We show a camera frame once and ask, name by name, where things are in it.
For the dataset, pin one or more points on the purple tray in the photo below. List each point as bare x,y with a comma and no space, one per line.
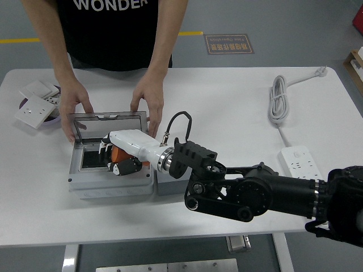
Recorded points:
52,122

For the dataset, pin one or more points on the robot right hand white shell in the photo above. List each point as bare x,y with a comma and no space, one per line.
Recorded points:
133,141

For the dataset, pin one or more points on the person's right forearm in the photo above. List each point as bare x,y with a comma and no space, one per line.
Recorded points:
46,34

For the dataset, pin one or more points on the grey cube with round hole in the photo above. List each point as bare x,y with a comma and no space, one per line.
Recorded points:
167,187

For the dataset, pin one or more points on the white table leg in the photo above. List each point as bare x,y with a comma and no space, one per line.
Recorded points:
70,259
283,252

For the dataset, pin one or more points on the orange cylinder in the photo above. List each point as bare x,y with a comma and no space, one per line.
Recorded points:
119,154

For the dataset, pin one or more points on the brown floor sign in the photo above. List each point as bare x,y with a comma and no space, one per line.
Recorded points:
229,44

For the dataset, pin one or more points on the wooden crate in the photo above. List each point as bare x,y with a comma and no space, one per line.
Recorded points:
356,53

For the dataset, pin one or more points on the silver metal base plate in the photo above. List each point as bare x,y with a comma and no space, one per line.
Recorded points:
167,266

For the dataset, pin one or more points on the red box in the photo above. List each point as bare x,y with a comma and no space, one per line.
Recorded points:
358,17

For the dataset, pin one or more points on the white multi-socket panel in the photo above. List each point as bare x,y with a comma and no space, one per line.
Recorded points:
52,99

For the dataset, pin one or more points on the person's left hand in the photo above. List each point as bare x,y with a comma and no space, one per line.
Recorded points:
151,96

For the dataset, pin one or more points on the grey enclosure box clear lid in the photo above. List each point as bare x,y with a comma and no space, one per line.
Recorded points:
113,187

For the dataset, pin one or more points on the person's left forearm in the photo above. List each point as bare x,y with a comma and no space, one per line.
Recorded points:
167,34

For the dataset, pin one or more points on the white power strip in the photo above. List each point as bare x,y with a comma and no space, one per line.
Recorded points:
297,161

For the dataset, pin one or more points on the silver metal bracket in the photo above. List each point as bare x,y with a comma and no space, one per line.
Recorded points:
236,243

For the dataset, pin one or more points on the person's torso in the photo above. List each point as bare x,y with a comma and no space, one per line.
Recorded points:
113,37

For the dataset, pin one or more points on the white wall socket panel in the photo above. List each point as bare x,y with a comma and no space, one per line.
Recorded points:
32,112

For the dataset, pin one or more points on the white wall switch panel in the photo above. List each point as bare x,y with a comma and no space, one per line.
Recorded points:
37,88

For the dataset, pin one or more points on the person's right hand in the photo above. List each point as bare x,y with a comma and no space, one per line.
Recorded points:
72,96

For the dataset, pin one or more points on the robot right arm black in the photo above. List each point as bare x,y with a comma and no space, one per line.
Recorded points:
255,192

